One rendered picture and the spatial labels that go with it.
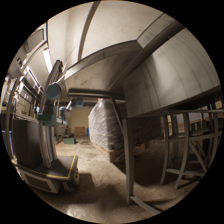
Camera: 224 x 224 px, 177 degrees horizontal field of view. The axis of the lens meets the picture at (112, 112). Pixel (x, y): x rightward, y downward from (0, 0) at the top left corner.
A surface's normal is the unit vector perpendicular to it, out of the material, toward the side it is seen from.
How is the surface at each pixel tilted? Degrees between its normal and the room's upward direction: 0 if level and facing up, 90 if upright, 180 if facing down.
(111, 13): 180
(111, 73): 180
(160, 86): 90
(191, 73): 90
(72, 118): 90
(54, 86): 97
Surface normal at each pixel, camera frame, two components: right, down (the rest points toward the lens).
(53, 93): 0.76, -0.09
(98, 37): 0.09, 0.97
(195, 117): -0.91, 0.03
